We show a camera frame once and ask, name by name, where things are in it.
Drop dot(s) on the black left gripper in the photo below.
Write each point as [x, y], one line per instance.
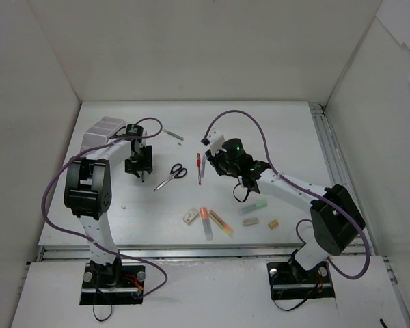
[139, 163]

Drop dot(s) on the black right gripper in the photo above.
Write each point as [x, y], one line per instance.
[216, 160]

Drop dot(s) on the red gel pen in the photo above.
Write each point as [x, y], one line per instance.
[199, 169]

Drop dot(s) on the black handled scissors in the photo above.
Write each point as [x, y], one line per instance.
[177, 171]

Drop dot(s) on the grey green thin pen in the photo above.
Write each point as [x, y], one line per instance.
[174, 135]

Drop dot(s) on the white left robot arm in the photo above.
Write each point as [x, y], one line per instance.
[88, 192]

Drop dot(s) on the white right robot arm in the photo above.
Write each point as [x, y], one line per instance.
[336, 220]

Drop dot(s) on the white compartment organizer box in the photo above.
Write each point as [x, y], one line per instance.
[100, 133]

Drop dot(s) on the green highlighter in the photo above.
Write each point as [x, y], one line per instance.
[260, 204]

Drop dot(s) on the orange cap highlighter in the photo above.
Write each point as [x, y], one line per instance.
[206, 223]

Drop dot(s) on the white eraser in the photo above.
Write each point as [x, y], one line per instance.
[250, 221]

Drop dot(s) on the twin orange yellow highlighter pack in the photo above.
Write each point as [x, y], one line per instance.
[221, 223]

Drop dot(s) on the small tan staples box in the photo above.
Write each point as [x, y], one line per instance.
[273, 224]

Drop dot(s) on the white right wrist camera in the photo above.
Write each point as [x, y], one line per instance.
[216, 140]

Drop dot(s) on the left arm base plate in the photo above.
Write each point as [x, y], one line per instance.
[128, 289]

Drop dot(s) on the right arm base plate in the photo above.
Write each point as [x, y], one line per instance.
[287, 284]

